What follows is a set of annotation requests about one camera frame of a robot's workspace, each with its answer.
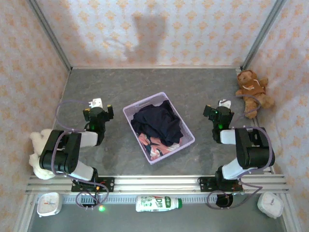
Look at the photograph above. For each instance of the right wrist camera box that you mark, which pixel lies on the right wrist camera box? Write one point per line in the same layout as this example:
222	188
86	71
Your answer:
224	103

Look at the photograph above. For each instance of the white plush bear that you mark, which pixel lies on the white plush bear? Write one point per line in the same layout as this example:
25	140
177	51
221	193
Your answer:
36	166

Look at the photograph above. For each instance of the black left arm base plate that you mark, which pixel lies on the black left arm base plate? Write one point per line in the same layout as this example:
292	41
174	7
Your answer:
108	183

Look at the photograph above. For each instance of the white clock red hands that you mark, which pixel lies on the white clock red hands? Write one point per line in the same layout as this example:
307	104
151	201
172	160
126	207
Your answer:
49	204

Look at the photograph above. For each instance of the brown teddy bear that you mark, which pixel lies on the brown teddy bear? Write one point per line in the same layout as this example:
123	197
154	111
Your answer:
251	89

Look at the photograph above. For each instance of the white green plastic bottle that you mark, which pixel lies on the white green plastic bottle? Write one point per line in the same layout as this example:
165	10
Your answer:
154	203

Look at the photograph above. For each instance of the aluminium frame post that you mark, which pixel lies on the aluminium frame post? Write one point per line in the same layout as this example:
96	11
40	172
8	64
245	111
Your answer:
263	33
50	33

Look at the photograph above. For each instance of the aluminium mounting rail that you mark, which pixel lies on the aluminium mounting rail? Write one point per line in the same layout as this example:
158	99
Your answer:
157	183

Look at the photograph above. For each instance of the lilac plastic laundry basket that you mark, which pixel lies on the lilac plastic laundry basket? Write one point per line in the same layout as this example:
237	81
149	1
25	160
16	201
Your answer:
144	102

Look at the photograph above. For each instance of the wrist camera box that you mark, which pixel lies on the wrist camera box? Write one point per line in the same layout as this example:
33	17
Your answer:
224	103
96	102

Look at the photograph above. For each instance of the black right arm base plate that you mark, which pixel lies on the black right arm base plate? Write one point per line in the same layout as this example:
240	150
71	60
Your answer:
204	183

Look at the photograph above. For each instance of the white clock grey hands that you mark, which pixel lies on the white clock grey hands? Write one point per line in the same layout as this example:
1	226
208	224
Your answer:
270	205

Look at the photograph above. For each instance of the aluminium frame leg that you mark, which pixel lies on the aluminium frame leg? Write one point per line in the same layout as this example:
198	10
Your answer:
23	215
290	212

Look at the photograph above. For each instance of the pink floral garment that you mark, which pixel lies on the pink floral garment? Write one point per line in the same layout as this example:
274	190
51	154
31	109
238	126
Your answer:
154	151

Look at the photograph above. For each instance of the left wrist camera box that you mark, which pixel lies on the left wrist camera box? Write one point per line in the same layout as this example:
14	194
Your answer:
96	102

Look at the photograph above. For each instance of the navy blue shirt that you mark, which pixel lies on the navy blue shirt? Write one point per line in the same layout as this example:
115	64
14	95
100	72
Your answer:
157	120

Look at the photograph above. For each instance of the aluminium back rail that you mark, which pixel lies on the aluminium back rail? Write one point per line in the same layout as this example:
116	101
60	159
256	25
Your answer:
157	67

